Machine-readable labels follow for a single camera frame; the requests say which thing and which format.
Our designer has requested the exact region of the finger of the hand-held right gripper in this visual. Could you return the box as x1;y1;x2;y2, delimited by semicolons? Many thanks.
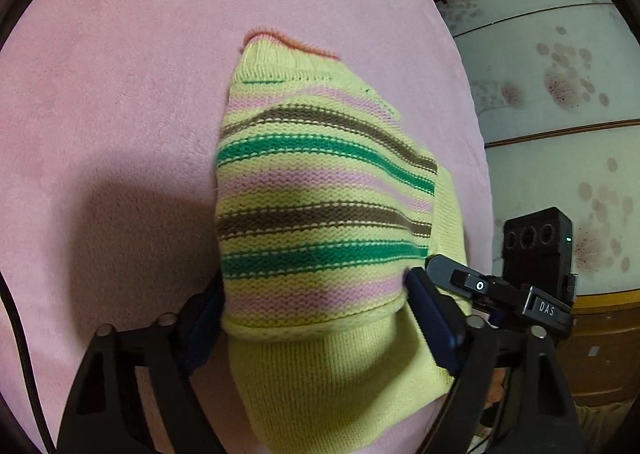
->
424;254;532;316

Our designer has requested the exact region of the floral sliding door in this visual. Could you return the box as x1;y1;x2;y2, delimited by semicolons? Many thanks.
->
400;0;640;300

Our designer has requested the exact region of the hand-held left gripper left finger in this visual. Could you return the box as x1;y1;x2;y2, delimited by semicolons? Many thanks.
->
56;270;227;454

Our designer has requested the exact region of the black cable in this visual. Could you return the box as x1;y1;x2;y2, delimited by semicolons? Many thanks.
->
0;278;55;454

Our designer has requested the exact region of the pink fleece blanket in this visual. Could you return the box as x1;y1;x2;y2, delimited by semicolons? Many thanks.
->
0;0;495;454

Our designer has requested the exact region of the yellow striped knit sweater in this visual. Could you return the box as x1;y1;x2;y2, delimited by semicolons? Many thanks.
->
214;28;475;448

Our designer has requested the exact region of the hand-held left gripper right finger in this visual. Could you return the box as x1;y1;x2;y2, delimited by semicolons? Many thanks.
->
403;266;587;454

